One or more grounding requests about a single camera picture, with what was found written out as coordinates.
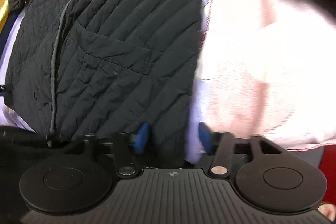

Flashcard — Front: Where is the lilac floral blanket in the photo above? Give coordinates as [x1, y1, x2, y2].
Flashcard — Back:
[1, 9, 34, 132]

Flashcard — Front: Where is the pink white bed sheet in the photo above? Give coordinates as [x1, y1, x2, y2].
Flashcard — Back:
[196, 0, 335, 151]

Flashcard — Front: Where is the black quilted jacket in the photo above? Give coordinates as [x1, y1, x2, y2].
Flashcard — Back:
[3, 0, 208, 162]

